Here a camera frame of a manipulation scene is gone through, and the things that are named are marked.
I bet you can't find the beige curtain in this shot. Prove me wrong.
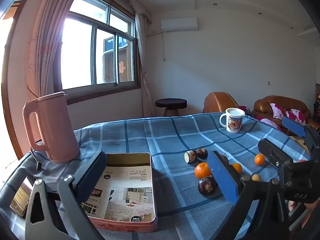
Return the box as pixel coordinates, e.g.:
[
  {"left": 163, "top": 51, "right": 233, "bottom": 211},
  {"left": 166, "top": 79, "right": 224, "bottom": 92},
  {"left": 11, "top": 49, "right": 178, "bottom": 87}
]
[{"left": 135, "top": 11, "right": 155, "bottom": 117}]

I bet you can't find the large orange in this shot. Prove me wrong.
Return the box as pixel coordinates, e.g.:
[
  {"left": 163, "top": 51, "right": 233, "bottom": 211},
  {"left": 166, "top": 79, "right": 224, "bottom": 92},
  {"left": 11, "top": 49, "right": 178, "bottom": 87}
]
[{"left": 194, "top": 162, "right": 212, "bottom": 180}]

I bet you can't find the white air conditioner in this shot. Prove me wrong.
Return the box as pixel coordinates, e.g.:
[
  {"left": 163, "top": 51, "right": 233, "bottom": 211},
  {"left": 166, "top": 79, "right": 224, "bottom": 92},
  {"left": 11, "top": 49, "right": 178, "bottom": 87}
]
[{"left": 161, "top": 18, "right": 198, "bottom": 32}]

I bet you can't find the pink electric kettle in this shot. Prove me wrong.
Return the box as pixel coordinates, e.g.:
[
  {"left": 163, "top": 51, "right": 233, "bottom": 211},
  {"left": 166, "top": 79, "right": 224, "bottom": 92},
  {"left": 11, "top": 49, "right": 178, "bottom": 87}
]
[{"left": 22, "top": 92, "right": 80, "bottom": 164}]

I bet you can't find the brown leather sofa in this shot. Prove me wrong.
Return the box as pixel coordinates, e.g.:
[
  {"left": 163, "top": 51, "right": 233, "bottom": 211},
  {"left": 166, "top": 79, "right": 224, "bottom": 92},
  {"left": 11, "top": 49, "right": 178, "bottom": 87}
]
[{"left": 252, "top": 95, "right": 320, "bottom": 130}]

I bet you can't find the dark red cloth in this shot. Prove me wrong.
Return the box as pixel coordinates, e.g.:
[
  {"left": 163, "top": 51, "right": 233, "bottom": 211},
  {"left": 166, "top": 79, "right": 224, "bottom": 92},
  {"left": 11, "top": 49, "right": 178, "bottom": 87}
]
[{"left": 237, "top": 106, "right": 253, "bottom": 117}]

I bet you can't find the pink metal tin box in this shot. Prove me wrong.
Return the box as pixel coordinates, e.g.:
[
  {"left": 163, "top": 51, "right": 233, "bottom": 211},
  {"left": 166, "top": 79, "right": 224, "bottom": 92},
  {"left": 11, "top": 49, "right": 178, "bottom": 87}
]
[{"left": 81, "top": 152, "right": 158, "bottom": 233}]

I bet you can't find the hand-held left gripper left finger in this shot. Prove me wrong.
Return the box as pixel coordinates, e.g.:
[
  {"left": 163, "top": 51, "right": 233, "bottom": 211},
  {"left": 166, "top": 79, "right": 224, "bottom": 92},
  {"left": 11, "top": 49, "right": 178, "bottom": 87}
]
[{"left": 25, "top": 151, "right": 108, "bottom": 240}]

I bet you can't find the ruffled curtain valance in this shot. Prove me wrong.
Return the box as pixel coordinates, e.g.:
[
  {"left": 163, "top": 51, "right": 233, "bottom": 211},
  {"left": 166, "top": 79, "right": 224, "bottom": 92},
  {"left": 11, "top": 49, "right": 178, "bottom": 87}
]
[{"left": 106, "top": 0, "right": 152, "bottom": 24}]

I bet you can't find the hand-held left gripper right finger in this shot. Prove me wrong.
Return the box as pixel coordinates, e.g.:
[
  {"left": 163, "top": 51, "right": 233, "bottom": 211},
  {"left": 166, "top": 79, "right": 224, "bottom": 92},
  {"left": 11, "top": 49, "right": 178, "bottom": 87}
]
[{"left": 207, "top": 151, "right": 292, "bottom": 240}]

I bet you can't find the white printed mug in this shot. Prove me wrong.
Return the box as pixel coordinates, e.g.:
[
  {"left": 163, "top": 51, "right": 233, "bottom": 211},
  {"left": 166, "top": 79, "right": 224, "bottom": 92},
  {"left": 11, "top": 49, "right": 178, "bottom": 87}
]
[{"left": 219, "top": 107, "right": 246, "bottom": 133}]

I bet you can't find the brown leather armchair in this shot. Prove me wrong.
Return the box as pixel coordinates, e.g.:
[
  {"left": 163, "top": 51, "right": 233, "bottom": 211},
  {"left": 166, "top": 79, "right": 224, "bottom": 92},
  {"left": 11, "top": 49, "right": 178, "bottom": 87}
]
[{"left": 203, "top": 92, "right": 253, "bottom": 117}]

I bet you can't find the dark metal rack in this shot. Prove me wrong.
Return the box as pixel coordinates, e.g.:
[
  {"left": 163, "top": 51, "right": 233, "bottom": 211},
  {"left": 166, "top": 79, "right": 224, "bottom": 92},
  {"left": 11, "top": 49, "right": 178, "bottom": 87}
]
[{"left": 314, "top": 82, "right": 320, "bottom": 128}]

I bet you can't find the pink cloth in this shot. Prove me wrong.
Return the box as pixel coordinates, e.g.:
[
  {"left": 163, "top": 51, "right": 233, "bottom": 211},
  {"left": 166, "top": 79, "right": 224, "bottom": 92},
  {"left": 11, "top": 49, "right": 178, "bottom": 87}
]
[{"left": 255, "top": 116, "right": 283, "bottom": 132}]

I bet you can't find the pink curtain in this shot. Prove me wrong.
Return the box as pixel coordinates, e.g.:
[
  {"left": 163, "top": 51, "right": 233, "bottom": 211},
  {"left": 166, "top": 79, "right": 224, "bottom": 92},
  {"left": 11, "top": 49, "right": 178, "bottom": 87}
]
[{"left": 26, "top": 0, "right": 87, "bottom": 98}]

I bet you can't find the person's right hand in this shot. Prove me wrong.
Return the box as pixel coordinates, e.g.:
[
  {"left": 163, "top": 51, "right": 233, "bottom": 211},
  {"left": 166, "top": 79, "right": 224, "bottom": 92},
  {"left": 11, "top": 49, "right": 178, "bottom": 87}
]
[{"left": 287, "top": 199, "right": 320, "bottom": 230}]

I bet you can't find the blue plaid tablecloth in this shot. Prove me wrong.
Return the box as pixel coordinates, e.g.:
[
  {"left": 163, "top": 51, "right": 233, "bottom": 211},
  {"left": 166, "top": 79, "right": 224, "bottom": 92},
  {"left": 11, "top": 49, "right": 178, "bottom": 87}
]
[{"left": 0, "top": 112, "right": 312, "bottom": 240}]

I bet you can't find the black kettle cable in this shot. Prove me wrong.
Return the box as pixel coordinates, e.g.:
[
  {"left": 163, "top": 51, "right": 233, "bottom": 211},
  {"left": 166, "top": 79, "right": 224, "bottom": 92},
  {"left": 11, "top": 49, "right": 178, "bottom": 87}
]
[{"left": 30, "top": 150, "right": 44, "bottom": 172}]

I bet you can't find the black smartphone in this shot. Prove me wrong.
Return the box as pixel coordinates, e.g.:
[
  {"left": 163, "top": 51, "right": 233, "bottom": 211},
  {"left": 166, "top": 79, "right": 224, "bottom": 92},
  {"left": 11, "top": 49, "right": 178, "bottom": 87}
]
[{"left": 9, "top": 174, "right": 38, "bottom": 217}]

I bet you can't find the printed paper leaflet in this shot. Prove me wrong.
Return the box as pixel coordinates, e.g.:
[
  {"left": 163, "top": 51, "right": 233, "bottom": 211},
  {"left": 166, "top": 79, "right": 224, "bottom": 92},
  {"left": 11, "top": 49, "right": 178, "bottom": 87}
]
[{"left": 82, "top": 165, "right": 153, "bottom": 222}]

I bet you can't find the sliding glass window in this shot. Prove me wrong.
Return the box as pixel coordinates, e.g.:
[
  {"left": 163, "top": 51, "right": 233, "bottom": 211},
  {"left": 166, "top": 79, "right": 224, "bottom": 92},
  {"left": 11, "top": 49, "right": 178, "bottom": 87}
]
[{"left": 61, "top": 0, "right": 142, "bottom": 98}]

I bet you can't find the dark round stool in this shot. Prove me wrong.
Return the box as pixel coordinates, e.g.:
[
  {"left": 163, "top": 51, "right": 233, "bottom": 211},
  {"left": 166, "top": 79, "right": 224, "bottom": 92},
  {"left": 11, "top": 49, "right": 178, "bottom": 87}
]
[{"left": 155, "top": 98, "right": 187, "bottom": 117}]

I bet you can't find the brown wooden door frame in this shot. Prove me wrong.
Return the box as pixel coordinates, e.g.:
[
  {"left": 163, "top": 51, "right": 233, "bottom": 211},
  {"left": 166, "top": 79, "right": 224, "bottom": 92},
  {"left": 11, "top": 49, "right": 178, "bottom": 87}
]
[{"left": 0, "top": 2, "right": 25, "bottom": 160}]

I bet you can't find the air conditioner pipe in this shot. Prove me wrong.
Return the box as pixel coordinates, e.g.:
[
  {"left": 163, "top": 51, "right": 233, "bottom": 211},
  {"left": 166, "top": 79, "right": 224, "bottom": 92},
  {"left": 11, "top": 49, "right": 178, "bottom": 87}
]
[{"left": 162, "top": 31, "right": 167, "bottom": 62}]

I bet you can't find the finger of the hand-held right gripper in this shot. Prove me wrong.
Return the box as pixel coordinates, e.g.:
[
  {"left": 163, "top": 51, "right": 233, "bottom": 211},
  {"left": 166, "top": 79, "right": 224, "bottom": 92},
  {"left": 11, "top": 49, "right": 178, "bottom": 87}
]
[
  {"left": 258, "top": 138, "right": 320, "bottom": 178},
  {"left": 282, "top": 116, "right": 320, "bottom": 155}
]

